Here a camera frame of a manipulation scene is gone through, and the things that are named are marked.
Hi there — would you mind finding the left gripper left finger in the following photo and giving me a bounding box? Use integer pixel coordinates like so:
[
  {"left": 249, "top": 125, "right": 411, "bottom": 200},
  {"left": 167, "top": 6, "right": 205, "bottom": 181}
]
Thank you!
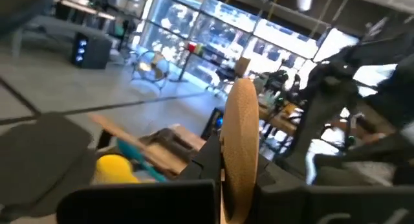
[{"left": 56, "top": 134, "right": 223, "bottom": 224}]

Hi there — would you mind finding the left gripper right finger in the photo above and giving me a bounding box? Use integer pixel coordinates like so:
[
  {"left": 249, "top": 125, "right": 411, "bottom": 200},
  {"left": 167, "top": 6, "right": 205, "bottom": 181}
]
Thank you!
[{"left": 254, "top": 153, "right": 414, "bottom": 224}]

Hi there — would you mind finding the yellow plastic spoon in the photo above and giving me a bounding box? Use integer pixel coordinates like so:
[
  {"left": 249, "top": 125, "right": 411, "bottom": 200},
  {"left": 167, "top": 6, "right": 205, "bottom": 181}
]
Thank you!
[{"left": 93, "top": 153, "right": 140, "bottom": 185}]

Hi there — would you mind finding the large pale blue spoon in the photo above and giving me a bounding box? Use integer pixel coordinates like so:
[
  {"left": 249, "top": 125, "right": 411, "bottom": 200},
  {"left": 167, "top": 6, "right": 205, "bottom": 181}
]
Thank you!
[{"left": 116, "top": 138, "right": 168, "bottom": 183}]

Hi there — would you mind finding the light wooden spork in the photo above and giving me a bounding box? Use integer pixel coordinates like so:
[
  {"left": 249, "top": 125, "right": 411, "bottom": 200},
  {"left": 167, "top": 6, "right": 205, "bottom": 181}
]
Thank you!
[{"left": 89, "top": 113, "right": 189, "bottom": 177}]

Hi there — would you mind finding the light wooden slotted spatula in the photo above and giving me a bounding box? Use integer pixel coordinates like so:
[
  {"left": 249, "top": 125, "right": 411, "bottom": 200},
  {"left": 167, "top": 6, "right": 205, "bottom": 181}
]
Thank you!
[{"left": 219, "top": 77, "right": 260, "bottom": 224}]

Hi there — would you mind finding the grey wedge spatula black handle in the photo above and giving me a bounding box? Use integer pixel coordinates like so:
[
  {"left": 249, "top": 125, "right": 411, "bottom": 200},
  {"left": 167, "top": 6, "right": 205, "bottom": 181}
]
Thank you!
[{"left": 0, "top": 112, "right": 96, "bottom": 220}]

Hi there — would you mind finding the black computer tower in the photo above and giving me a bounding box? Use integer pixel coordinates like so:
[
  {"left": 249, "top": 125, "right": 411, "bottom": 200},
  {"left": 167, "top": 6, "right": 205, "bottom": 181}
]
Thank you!
[{"left": 201, "top": 106, "right": 225, "bottom": 141}]

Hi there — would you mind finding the black floor fan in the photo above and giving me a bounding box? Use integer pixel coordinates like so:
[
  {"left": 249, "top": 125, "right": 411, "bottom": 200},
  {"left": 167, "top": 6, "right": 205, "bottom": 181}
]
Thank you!
[{"left": 130, "top": 50, "right": 171, "bottom": 91}]

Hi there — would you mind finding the black computer with blue lights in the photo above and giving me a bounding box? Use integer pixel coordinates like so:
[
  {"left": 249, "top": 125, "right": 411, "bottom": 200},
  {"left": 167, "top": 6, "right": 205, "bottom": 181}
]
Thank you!
[{"left": 71, "top": 31, "right": 113, "bottom": 70}]

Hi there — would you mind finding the black desk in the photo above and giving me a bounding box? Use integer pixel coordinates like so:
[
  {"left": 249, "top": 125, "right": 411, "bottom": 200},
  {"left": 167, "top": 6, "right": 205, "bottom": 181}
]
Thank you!
[{"left": 177, "top": 49, "right": 237, "bottom": 86}]

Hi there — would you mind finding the cardboard box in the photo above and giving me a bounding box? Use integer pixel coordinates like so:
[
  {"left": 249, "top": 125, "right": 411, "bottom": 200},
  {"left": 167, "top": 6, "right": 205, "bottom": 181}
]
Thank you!
[{"left": 234, "top": 56, "right": 252, "bottom": 78}]

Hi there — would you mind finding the white ceiling pipe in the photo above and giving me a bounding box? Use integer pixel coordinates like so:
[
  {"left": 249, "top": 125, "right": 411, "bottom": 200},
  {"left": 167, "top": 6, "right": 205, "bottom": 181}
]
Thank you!
[{"left": 296, "top": 0, "right": 316, "bottom": 12}]

